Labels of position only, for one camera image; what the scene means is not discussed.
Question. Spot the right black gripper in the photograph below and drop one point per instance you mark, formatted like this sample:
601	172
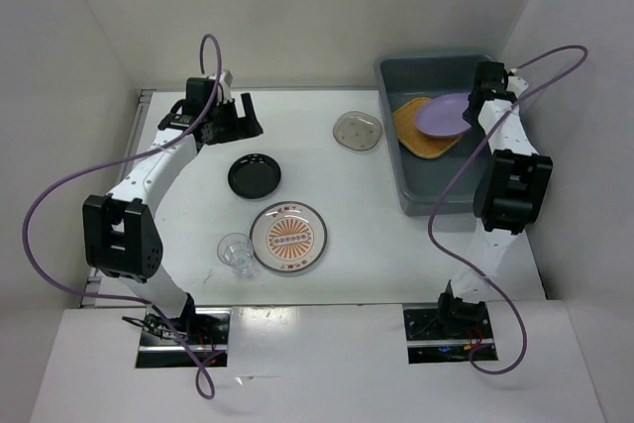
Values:
471	119

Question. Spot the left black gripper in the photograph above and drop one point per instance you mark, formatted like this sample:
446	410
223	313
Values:
243	127

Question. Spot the purple round plate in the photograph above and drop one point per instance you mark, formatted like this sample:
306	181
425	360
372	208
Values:
442	117

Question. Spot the woven bamboo pattern tray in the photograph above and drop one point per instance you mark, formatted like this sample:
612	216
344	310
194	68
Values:
421	145

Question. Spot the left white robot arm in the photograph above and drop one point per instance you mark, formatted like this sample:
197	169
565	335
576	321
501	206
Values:
120	235

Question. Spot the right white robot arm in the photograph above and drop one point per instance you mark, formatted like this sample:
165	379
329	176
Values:
508	197

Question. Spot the grey plastic bin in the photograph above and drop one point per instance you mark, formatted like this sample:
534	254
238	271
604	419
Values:
406	76

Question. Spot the black round plate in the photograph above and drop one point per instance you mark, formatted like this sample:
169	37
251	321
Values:
254	176

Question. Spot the clear smoky square dish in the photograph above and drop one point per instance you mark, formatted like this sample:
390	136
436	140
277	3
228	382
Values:
357	131

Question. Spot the orange patterned round plate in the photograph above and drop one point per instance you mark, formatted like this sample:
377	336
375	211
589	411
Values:
289	237

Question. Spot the clear plastic cup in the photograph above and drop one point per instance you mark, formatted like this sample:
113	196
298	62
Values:
237	253

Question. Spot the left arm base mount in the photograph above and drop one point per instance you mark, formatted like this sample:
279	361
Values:
159	348

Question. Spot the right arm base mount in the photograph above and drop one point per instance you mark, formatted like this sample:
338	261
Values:
448	331

